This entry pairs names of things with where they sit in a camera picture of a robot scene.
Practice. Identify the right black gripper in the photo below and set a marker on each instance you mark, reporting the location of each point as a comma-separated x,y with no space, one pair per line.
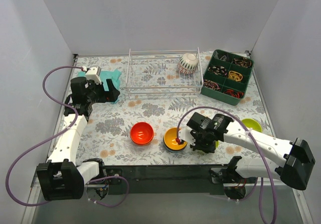
200,140

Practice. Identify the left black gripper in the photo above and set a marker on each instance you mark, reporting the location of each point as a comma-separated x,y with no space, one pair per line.
105,93

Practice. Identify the blue patterned bowl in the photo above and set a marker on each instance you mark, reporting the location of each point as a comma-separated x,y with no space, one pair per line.
187,68

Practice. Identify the white pink bowl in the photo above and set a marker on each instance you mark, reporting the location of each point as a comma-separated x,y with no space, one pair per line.
189,58

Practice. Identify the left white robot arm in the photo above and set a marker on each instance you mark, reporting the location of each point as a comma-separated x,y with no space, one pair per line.
60,178

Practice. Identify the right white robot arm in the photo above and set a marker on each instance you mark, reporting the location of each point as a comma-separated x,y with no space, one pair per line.
284,160

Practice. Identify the teal cloth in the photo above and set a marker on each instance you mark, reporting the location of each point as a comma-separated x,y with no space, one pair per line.
113,75

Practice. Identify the yellow orange bowl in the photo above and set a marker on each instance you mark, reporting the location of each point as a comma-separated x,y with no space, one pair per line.
170,142

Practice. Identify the floral table mat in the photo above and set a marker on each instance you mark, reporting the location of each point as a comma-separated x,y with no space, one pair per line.
107,134

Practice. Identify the red orange bowl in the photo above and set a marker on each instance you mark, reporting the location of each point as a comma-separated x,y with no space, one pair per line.
141,133

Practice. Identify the green compartment organizer tray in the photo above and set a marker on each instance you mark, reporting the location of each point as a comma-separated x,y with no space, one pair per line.
226,77

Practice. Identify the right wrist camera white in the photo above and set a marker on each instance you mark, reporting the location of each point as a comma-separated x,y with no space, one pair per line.
185,135

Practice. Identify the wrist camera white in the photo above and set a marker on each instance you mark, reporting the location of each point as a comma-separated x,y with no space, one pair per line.
185,135
91,73

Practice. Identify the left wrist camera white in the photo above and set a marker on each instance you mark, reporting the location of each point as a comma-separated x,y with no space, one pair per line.
91,73

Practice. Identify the white wire dish rack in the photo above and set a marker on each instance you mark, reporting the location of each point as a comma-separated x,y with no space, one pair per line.
155,74

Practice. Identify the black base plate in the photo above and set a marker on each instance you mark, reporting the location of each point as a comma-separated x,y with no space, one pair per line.
152,179

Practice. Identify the aluminium frame rail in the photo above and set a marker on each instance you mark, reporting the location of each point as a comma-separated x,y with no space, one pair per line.
235,191

